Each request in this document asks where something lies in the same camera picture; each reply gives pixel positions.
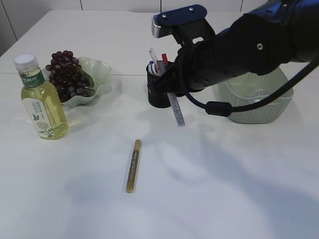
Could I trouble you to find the black mesh pen holder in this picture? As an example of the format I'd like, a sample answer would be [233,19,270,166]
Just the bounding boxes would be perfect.
[146,66,171,109]

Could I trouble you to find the blue safety scissors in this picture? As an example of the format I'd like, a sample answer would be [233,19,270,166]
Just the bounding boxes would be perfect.
[148,61,157,75]

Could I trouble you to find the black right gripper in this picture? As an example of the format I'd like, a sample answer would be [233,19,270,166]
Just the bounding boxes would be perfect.
[149,43,224,95]

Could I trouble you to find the clear plastic ruler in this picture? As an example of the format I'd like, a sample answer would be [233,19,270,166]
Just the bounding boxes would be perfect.
[149,47,159,64]

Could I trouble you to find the gold glitter pen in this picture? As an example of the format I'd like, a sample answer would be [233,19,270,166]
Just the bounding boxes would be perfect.
[125,139,142,193]

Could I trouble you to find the purple artificial grape bunch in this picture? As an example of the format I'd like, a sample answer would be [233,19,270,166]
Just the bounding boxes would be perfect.
[45,50,96,103]

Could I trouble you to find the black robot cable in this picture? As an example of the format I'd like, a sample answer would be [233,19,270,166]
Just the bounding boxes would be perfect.
[179,61,319,118]

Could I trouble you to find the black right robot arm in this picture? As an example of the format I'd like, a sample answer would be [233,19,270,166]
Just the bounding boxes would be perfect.
[148,0,319,95]

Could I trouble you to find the yellow tea drink bottle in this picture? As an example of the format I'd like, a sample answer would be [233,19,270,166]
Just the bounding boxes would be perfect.
[14,54,69,140]

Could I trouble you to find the clear plastic sheet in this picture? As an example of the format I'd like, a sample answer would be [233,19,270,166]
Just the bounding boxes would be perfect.
[245,88,268,98]

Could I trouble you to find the green plastic woven basket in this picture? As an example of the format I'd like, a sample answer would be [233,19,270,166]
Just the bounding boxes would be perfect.
[215,68,294,124]

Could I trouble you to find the red marker pen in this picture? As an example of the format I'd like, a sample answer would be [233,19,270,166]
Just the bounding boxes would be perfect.
[161,53,168,66]

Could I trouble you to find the pink purple safety scissors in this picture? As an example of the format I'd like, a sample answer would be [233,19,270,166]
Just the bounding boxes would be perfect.
[153,62,160,76]

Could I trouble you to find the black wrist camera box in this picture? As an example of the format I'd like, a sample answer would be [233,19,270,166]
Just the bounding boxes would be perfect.
[152,4,215,46]

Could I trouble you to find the silver glitter pen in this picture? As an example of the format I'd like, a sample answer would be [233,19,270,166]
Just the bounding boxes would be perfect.
[159,61,186,127]

